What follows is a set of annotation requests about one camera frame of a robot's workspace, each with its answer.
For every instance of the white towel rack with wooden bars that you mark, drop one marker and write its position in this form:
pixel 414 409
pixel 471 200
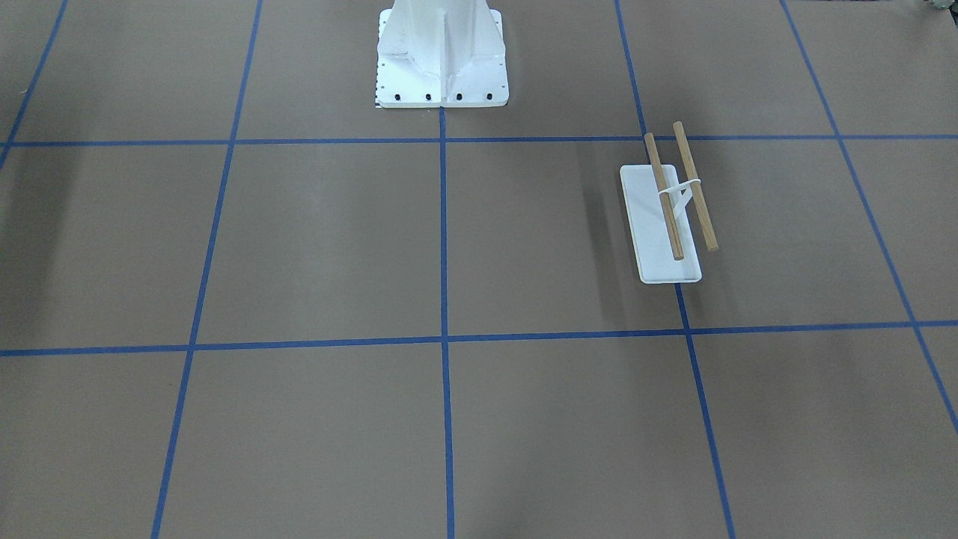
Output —
pixel 657 198

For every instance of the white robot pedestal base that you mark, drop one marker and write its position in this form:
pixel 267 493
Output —
pixel 441 54

